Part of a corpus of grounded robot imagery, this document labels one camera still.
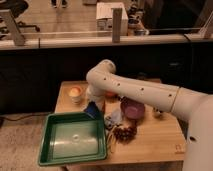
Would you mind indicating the wooden table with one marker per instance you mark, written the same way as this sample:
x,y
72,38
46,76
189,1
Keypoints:
x,y
157,140

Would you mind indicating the light blue cloth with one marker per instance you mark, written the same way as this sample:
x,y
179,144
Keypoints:
x,y
115,118

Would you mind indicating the purple bowl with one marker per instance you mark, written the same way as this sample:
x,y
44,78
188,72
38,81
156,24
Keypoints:
x,y
132,109

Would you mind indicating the wooden post left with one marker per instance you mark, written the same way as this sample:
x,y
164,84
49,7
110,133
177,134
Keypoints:
x,y
12,26

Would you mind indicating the white cardboard box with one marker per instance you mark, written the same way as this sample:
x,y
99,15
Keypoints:
x,y
104,13

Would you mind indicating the wooden chopsticks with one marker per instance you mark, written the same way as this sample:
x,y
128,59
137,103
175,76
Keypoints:
x,y
111,141

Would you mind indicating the black office chair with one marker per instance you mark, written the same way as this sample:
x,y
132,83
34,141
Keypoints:
x,y
17,7

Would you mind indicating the white cup with orange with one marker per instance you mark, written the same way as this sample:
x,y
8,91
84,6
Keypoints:
x,y
75,94

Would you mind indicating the wooden post centre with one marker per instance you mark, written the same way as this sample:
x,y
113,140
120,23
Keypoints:
x,y
116,24

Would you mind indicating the wooden post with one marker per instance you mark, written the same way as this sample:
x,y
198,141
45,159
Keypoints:
x,y
116,24
12,26

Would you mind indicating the blue sponge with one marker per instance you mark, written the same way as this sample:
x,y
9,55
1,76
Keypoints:
x,y
92,110

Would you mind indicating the dark grape bunch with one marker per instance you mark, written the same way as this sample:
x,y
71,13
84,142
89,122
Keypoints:
x,y
125,134

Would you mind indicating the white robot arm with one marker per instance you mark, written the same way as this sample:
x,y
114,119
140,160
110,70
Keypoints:
x,y
193,107

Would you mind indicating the green plastic tray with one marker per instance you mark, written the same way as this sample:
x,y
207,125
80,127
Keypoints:
x,y
71,138

